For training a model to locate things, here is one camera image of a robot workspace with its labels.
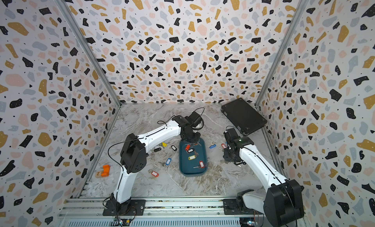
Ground black laptop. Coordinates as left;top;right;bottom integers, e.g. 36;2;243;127
221;98;267;136

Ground right aluminium corner post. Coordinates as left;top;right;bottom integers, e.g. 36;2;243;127
254;0;309;107

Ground left aluminium corner post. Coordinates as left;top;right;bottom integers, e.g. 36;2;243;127
53;0;122;107

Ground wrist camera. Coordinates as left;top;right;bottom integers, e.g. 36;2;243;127
224;127;241;147
185;111;204;131

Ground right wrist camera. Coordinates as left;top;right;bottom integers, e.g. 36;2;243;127
224;127;241;147

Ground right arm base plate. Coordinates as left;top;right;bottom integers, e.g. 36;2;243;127
223;199;254;215

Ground orange object on table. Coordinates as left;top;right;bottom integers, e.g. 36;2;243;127
95;165;111;178

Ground aluminium corner post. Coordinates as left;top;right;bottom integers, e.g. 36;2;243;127
53;0;122;107
254;0;309;107

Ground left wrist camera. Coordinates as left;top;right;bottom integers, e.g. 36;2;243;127
185;111;204;131

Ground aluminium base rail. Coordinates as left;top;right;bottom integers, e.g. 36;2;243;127
57;196;308;227

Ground teal storage box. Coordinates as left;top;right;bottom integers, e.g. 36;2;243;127
178;138;208;177

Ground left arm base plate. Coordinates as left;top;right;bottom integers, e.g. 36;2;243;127
103;199;146;217

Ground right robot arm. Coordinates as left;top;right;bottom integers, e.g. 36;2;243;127
223;129;304;227

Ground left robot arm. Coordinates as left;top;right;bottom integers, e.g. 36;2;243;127
112;112;204;205

